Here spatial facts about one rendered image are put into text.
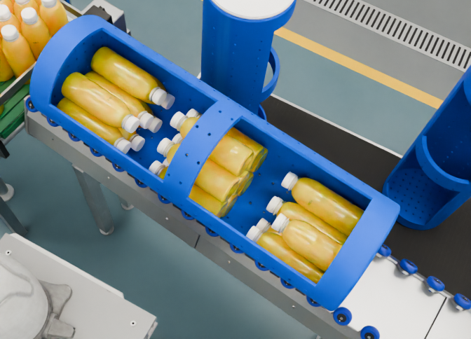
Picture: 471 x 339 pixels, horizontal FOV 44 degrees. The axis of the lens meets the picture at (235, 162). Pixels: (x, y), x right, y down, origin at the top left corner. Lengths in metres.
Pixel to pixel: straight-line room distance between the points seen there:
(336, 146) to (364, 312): 1.18
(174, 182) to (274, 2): 0.70
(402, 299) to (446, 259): 0.98
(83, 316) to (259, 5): 0.98
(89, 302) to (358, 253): 0.58
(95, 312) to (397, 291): 0.73
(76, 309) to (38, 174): 1.41
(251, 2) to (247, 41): 0.12
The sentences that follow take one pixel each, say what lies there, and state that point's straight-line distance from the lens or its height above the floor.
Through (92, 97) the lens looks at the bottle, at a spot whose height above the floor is 1.15.
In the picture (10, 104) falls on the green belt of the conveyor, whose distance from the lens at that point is 1.76.
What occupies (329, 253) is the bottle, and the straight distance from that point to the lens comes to 1.28.
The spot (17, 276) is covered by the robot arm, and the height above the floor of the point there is 1.30.
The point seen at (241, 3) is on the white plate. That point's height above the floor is 1.04.
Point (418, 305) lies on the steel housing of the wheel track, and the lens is 1.54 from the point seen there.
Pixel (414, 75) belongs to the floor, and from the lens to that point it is 3.05.
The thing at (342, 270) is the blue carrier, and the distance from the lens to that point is 1.22.
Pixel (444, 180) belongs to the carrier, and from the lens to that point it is 2.09.
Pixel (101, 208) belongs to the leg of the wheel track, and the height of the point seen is 0.28.
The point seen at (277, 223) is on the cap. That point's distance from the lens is 1.30.
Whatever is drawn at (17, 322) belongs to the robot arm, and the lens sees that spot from 1.13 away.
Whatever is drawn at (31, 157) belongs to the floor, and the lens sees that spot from 2.70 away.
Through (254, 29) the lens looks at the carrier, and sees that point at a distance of 1.74.
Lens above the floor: 2.33
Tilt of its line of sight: 64 degrees down
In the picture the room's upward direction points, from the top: 9 degrees clockwise
